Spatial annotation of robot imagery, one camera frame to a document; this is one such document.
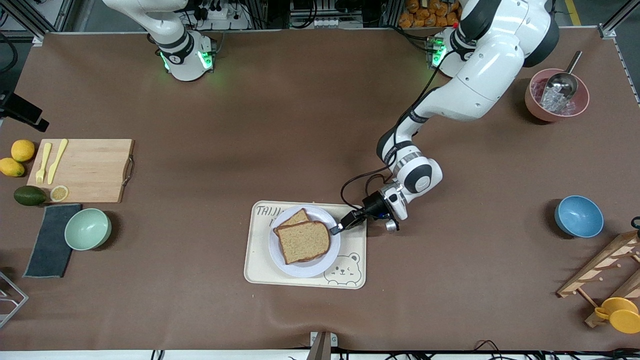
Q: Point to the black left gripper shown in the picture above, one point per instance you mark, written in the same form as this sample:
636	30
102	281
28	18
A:
372	204

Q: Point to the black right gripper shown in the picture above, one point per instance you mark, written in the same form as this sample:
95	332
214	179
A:
22	108

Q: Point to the plain brown bread slice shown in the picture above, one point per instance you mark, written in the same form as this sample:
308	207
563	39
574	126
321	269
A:
302	242

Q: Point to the white round plate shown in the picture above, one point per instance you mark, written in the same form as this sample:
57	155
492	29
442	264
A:
305	270

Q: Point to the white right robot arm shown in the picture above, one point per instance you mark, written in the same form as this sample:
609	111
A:
185	60

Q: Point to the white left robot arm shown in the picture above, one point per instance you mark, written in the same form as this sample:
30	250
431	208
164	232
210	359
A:
480	85

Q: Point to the round yellow lemon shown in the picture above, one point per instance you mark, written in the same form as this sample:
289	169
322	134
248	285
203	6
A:
23	150

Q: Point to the yellow plastic knife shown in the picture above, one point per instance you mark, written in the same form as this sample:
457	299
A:
56	161

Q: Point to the yellow plastic fork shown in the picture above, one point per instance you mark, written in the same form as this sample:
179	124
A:
40	176

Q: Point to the oval yellow lemon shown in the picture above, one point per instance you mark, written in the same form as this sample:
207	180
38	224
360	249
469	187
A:
12	167

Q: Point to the wooden cutting board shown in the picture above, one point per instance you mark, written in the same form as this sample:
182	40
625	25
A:
90	170

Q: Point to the lemon slice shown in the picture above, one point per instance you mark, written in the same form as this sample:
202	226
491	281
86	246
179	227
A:
59	193

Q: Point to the green avocado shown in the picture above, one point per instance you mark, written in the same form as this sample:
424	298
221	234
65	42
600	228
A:
30	196

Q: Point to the cream bear print tray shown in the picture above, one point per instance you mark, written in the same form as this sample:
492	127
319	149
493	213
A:
260	272

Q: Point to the mint green bowl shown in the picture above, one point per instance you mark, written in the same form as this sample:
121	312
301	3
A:
87	229

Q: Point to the dark grey cloth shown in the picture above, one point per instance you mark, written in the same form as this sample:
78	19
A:
50	250

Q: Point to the white power strip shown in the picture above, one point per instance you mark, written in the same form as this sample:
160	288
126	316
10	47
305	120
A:
220	15

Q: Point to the pink bowl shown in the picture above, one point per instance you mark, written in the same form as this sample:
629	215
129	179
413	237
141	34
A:
535	107

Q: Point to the bag of orange buns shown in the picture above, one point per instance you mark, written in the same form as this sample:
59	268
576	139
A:
425	15

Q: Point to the blue bowl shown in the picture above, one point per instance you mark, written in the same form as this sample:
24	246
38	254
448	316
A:
579	216

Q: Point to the clear ice cubes pile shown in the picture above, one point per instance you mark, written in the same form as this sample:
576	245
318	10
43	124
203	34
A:
552	102

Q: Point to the metal scoop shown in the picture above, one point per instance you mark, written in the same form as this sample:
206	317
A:
562	82

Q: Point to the wooden rack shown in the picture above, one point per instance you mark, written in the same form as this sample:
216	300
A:
600	272

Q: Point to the yellow cup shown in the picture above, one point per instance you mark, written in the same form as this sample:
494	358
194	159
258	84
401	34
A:
622	317

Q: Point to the grey metal camera bracket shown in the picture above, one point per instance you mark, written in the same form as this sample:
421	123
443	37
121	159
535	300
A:
322	345

